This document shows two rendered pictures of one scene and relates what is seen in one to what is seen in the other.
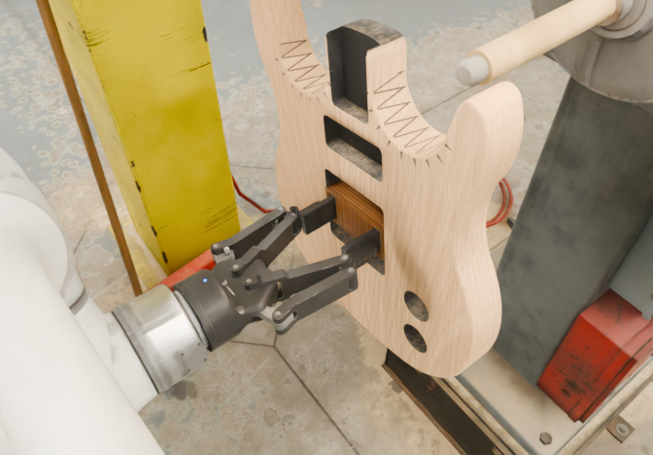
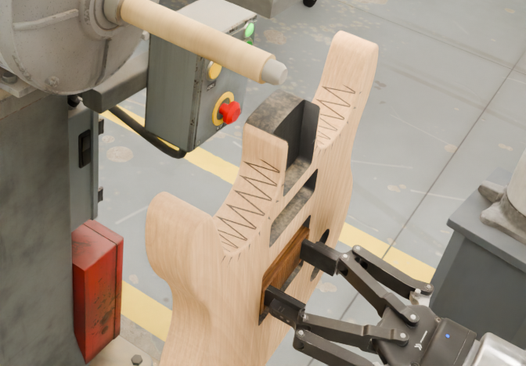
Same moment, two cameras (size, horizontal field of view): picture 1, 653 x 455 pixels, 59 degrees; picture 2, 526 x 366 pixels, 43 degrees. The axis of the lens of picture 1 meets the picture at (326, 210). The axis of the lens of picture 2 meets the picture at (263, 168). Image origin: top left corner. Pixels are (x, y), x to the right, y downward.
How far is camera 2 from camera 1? 0.81 m
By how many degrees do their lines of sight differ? 78
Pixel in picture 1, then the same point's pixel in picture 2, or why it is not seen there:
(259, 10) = (208, 237)
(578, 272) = (57, 253)
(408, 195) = (331, 167)
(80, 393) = not seen: outside the picture
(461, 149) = (366, 82)
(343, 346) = not seen: outside the picture
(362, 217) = (296, 249)
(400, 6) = not seen: outside the picture
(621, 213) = (59, 174)
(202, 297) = (462, 331)
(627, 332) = (98, 239)
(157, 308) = (502, 353)
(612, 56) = (117, 43)
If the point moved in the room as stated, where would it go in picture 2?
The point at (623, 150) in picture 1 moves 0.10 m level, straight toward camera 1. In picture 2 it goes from (35, 134) to (99, 152)
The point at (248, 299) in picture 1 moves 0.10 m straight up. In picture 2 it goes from (425, 317) to (458, 249)
